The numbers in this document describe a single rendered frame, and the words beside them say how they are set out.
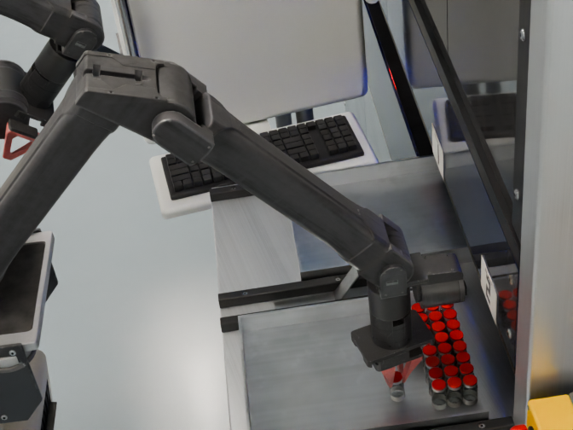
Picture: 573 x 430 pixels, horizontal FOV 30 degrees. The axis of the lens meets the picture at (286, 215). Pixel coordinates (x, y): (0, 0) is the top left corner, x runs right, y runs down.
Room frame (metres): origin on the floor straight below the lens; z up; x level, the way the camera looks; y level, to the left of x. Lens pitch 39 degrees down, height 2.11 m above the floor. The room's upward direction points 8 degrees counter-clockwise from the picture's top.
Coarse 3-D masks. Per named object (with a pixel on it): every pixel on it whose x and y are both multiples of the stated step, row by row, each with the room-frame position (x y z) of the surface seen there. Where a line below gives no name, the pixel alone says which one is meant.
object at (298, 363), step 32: (256, 320) 1.21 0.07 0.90; (288, 320) 1.21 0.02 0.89; (320, 320) 1.21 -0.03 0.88; (352, 320) 1.20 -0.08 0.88; (256, 352) 1.16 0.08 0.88; (288, 352) 1.15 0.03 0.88; (320, 352) 1.14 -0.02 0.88; (352, 352) 1.13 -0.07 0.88; (256, 384) 1.10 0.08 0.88; (288, 384) 1.09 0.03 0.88; (320, 384) 1.08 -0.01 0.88; (352, 384) 1.07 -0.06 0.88; (384, 384) 1.06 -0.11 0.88; (416, 384) 1.05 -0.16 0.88; (256, 416) 1.03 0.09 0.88; (288, 416) 1.03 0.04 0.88; (320, 416) 1.02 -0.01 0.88; (352, 416) 1.01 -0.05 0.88; (384, 416) 1.00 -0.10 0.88; (416, 416) 0.99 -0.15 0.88; (448, 416) 0.96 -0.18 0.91; (480, 416) 0.96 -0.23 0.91
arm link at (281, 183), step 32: (160, 128) 0.94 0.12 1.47; (192, 128) 0.95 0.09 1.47; (224, 128) 0.98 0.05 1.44; (192, 160) 0.95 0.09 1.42; (224, 160) 0.98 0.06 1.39; (256, 160) 0.98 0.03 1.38; (288, 160) 1.01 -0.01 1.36; (256, 192) 0.99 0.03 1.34; (288, 192) 0.99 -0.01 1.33; (320, 192) 1.00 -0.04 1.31; (320, 224) 0.99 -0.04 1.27; (352, 224) 1.00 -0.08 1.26; (384, 224) 1.04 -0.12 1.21; (352, 256) 0.99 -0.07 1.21; (384, 256) 0.99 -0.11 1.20
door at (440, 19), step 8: (424, 0) 1.57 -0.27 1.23; (432, 0) 1.49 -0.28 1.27; (440, 0) 1.44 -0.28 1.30; (424, 8) 1.57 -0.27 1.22; (432, 8) 1.50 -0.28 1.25; (440, 8) 1.44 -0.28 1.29; (432, 16) 1.50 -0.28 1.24; (440, 16) 1.44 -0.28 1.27; (432, 24) 1.50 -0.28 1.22; (440, 24) 1.44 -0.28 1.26; (440, 32) 1.44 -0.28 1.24; (440, 40) 1.44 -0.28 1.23; (440, 48) 1.44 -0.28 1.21; (448, 56) 1.39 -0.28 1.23; (448, 64) 1.39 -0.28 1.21
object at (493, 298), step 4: (484, 264) 1.11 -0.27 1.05; (484, 268) 1.11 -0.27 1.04; (484, 272) 1.11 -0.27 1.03; (488, 272) 1.09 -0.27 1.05; (484, 276) 1.11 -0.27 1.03; (488, 276) 1.09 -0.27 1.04; (484, 280) 1.11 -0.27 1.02; (484, 284) 1.11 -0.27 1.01; (488, 284) 1.09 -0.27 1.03; (492, 284) 1.07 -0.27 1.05; (484, 288) 1.11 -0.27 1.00; (492, 288) 1.07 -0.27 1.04; (484, 292) 1.11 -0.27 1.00; (488, 292) 1.09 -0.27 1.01; (492, 292) 1.07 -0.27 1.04; (488, 296) 1.09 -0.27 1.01; (492, 296) 1.07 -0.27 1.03; (496, 296) 1.05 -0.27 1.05; (488, 300) 1.09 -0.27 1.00; (492, 300) 1.07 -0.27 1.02; (496, 300) 1.05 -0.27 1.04; (488, 304) 1.09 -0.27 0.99; (492, 304) 1.07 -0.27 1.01; (496, 304) 1.05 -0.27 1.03; (492, 308) 1.07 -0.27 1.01; (496, 308) 1.05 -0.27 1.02; (492, 312) 1.07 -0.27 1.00; (492, 316) 1.07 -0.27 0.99
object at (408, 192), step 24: (360, 168) 1.55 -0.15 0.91; (384, 168) 1.55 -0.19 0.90; (408, 168) 1.56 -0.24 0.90; (432, 168) 1.56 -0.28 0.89; (360, 192) 1.52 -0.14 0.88; (384, 192) 1.51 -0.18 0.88; (408, 192) 1.50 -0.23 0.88; (432, 192) 1.49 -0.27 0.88; (408, 216) 1.44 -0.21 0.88; (432, 216) 1.43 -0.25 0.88; (456, 216) 1.42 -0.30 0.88; (312, 240) 1.41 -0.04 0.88; (408, 240) 1.37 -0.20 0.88; (432, 240) 1.37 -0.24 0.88; (456, 240) 1.36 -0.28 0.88; (312, 264) 1.35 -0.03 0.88; (336, 264) 1.34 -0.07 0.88
